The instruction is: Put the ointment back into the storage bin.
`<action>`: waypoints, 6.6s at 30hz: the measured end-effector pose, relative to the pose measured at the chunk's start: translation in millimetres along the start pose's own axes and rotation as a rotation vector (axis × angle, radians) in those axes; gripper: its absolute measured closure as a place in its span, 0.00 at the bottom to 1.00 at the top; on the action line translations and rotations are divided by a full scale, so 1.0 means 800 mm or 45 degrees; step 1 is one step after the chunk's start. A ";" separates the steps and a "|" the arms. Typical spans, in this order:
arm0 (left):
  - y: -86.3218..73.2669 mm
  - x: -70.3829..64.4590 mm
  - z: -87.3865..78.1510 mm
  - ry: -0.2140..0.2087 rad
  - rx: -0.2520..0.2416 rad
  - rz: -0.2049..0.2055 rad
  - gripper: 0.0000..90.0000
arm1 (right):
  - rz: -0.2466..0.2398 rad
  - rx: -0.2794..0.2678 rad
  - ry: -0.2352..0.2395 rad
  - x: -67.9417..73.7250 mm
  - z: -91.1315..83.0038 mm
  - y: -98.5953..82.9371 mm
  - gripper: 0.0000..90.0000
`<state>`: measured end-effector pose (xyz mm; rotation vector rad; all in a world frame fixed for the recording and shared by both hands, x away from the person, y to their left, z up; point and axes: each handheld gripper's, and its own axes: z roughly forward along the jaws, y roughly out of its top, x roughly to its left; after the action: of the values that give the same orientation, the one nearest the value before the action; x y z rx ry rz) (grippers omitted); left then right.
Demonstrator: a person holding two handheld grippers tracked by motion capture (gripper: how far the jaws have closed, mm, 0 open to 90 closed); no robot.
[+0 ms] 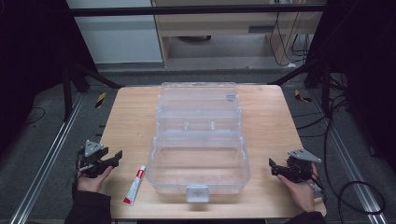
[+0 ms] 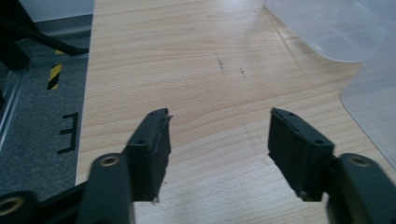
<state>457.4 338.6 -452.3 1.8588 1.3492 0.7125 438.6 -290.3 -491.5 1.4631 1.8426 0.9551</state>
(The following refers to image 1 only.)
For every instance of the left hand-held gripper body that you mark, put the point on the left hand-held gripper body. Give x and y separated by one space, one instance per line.
93 155

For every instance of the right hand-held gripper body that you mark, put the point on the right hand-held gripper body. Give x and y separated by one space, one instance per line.
299 168

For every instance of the person's right hand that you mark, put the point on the person's right hand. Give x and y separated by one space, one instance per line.
299 193

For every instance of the person's left hand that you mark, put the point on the person's left hand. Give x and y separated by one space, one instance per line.
91 183

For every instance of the white tube with red cap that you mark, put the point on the white tube with red cap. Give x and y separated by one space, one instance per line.
134 186

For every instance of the yellow black tape marker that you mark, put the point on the yellow black tape marker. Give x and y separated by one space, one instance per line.
300 96
100 100

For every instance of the clear plastic storage box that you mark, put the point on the clear plastic storage box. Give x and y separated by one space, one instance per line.
199 149

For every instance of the black metal stand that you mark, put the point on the black metal stand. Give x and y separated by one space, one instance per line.
314 74
77 77

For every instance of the white cabinet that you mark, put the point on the white cabinet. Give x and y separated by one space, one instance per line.
116 31

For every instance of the light wooden desk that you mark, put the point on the light wooden desk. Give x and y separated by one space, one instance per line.
230 28

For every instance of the black metal crossbar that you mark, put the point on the black metal crossbar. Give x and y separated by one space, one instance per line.
193 10

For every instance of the aluminium floor rail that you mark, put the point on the aluminium floor rail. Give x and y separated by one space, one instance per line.
46 158
355 174

